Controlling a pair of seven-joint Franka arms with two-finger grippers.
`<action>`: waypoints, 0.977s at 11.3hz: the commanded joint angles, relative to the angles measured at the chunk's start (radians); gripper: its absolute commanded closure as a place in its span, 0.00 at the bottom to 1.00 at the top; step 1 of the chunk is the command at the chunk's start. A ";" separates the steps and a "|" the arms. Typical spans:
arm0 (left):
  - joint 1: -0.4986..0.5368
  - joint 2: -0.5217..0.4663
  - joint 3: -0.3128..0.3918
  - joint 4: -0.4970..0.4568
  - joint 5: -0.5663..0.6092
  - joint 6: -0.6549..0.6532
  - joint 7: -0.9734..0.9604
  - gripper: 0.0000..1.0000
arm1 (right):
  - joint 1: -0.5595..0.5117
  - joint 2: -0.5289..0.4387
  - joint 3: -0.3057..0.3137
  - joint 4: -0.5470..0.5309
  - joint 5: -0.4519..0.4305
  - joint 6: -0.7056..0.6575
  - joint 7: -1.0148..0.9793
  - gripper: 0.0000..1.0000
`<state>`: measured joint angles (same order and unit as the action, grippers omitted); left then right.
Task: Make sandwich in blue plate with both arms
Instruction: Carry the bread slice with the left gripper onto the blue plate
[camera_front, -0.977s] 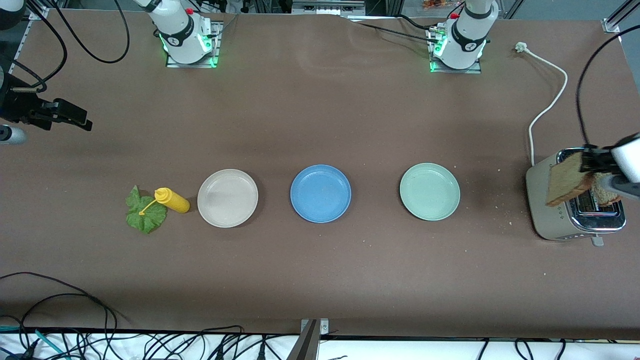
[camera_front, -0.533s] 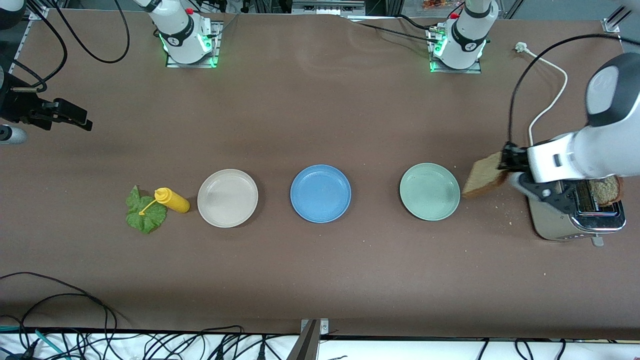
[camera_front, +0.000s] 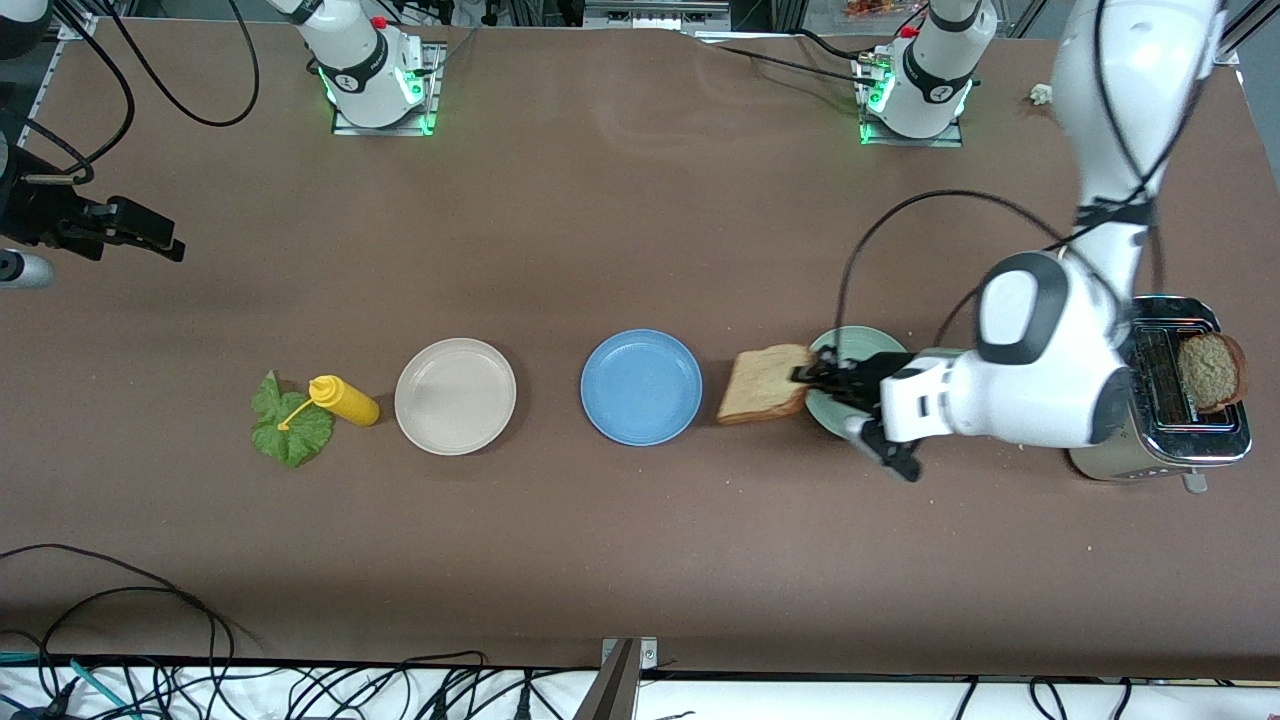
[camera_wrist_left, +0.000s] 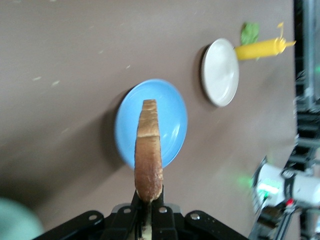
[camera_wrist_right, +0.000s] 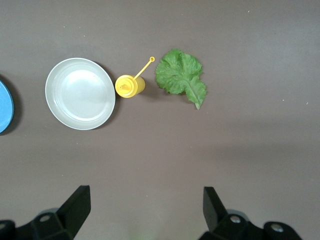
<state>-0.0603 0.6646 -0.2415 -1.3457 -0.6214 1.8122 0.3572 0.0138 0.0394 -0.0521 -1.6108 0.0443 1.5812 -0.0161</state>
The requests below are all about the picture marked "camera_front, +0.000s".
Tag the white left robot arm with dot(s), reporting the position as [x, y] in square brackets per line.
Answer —
[1050, 380]

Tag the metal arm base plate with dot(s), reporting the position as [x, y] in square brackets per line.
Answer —
[350, 130]
[910, 142]

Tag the green lettuce leaf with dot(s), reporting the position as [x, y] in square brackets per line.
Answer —
[290, 445]

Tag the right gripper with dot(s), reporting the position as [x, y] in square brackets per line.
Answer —
[35, 217]

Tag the orange packet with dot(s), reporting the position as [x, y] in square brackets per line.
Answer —
[880, 8]

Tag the grey metal box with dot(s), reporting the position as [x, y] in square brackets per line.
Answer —
[650, 15]

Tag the aluminium frame rail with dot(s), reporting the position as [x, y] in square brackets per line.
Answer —
[1240, 30]
[65, 30]

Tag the beige chrome toaster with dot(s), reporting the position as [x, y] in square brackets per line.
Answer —
[1130, 465]

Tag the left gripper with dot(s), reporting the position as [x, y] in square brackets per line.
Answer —
[862, 377]

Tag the aluminium camera post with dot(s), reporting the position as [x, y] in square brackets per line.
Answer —
[618, 690]

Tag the green plate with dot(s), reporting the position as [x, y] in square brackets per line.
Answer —
[860, 338]

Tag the yellow squeeze bottle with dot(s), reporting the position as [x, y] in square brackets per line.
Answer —
[350, 402]

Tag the beige plate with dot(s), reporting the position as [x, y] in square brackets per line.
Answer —
[455, 400]

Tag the blue plate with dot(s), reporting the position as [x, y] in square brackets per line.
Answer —
[640, 390]

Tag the brown toast bread slice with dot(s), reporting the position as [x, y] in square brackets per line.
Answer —
[1212, 372]
[762, 385]

